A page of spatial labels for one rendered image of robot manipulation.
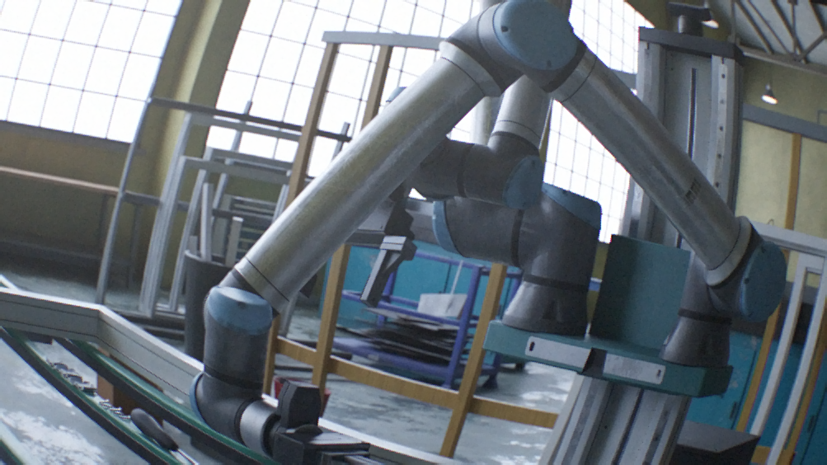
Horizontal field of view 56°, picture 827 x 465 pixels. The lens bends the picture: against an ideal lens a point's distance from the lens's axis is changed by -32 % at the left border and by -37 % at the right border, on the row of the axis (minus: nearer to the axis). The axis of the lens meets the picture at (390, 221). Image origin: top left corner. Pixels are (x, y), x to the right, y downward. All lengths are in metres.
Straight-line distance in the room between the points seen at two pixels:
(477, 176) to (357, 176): 0.34
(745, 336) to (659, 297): 2.83
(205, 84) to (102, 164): 1.44
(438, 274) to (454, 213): 7.77
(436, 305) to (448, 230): 6.49
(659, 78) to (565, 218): 0.42
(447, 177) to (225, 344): 0.60
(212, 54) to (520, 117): 8.50
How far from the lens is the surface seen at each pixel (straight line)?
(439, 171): 1.83
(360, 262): 10.40
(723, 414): 4.85
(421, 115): 1.52
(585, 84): 1.44
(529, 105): 1.85
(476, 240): 2.11
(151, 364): 1.78
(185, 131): 7.04
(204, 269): 5.59
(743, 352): 4.80
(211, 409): 1.40
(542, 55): 1.41
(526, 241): 2.06
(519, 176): 1.78
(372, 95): 4.35
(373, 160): 1.51
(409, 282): 10.06
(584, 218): 2.04
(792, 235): 3.28
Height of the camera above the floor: 1.26
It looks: 1 degrees down
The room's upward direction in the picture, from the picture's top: 12 degrees clockwise
